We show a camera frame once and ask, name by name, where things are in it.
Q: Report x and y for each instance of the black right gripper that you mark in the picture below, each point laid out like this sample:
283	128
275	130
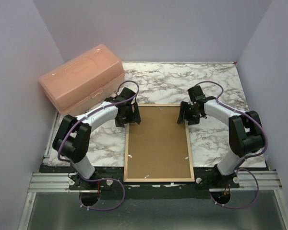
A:
184	107

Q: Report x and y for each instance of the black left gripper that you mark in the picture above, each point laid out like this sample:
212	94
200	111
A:
134	117

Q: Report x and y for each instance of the brown cardboard backing board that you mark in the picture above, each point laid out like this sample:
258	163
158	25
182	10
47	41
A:
158	143

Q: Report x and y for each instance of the blue wooden picture frame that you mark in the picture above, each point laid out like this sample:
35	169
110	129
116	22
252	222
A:
158	179

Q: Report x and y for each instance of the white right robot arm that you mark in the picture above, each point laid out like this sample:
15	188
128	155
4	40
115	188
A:
245	132

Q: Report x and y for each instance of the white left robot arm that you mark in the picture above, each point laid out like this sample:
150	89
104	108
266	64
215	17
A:
73	136

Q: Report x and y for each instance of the translucent orange plastic box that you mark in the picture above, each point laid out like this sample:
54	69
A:
84	81

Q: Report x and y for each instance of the aluminium mounting rail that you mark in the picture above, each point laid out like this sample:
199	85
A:
62	182

